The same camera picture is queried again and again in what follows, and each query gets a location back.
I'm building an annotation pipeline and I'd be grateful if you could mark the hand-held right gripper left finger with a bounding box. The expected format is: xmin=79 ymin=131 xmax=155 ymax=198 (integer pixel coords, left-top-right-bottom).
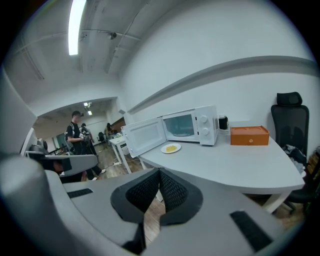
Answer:
xmin=45 ymin=167 xmax=160 ymax=256

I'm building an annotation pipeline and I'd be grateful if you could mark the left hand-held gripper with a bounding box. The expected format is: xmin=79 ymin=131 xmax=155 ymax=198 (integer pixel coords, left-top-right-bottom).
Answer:
xmin=24 ymin=139 xmax=98 ymax=177

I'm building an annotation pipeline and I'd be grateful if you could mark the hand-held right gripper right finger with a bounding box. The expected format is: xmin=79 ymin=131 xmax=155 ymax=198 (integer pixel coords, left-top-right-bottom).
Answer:
xmin=149 ymin=167 xmax=286 ymax=256

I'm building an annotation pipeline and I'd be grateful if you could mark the white plate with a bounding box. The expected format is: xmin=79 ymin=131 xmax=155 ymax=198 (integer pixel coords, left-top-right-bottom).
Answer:
xmin=160 ymin=142 xmax=182 ymax=154

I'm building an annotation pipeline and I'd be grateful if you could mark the white microwave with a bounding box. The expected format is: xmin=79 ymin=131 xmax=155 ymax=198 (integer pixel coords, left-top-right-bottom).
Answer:
xmin=120 ymin=105 xmax=219 ymax=159

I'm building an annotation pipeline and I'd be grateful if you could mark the white table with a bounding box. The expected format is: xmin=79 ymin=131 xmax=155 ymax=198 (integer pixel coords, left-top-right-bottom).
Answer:
xmin=108 ymin=136 xmax=133 ymax=174

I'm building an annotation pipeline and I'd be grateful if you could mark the grey table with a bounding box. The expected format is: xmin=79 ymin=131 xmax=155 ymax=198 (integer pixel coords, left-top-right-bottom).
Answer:
xmin=138 ymin=119 xmax=306 ymax=214

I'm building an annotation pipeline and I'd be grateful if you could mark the orange box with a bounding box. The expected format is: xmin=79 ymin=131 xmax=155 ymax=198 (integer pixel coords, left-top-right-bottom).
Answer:
xmin=229 ymin=125 xmax=270 ymax=146

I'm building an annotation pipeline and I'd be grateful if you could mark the black container white lid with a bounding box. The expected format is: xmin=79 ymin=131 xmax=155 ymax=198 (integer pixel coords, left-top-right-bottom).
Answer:
xmin=218 ymin=114 xmax=230 ymax=131

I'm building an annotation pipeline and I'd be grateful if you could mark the pile of dark clothes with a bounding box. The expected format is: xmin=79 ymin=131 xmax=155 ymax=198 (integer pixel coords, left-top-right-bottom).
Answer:
xmin=282 ymin=144 xmax=308 ymax=175

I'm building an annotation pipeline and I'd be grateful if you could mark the stack of cardboard boxes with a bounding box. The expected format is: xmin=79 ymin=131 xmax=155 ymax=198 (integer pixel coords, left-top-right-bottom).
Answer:
xmin=306 ymin=148 xmax=320 ymax=176

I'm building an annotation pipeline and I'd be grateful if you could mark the black office chair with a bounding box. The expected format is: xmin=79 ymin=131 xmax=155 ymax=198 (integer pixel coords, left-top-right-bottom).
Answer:
xmin=270 ymin=91 xmax=320 ymax=215

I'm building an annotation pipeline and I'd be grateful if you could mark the long ceiling light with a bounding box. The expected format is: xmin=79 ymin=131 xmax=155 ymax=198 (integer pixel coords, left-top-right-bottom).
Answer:
xmin=68 ymin=0 xmax=87 ymax=56

